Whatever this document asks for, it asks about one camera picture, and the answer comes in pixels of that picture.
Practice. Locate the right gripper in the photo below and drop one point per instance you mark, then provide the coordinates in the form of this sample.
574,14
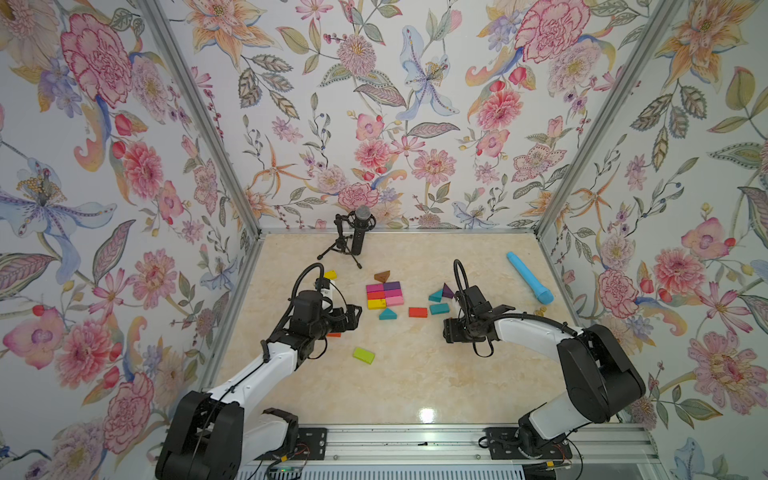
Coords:
450,330

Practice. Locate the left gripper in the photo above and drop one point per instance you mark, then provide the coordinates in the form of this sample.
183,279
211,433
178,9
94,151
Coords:
351,319

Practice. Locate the lime green block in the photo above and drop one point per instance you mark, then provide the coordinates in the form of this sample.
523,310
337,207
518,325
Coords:
364,355

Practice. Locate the brown triangle block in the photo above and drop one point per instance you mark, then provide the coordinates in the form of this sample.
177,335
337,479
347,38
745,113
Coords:
383,276

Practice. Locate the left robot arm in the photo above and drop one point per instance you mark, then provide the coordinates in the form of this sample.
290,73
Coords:
208,438

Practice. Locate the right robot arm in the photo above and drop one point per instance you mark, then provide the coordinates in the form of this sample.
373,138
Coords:
600,379

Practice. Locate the purple triangle block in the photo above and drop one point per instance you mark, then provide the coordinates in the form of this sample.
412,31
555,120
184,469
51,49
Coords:
447,292

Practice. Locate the teal rectangular block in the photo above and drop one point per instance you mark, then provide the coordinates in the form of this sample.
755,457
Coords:
440,308

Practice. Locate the teal triangle block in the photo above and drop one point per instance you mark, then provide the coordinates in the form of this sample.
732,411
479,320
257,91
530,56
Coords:
435,296

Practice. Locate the light blue cylinder toy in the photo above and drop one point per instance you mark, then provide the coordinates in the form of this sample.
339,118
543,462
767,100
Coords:
541,293

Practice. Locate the black microphone on tripod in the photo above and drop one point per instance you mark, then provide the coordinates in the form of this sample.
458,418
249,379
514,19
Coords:
351,230

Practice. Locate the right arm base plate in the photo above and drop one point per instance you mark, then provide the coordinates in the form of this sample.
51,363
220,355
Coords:
514,443

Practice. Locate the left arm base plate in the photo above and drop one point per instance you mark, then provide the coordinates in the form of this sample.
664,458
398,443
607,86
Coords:
306,443

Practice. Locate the aluminium front rail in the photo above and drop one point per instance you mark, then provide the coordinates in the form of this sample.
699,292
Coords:
442,444

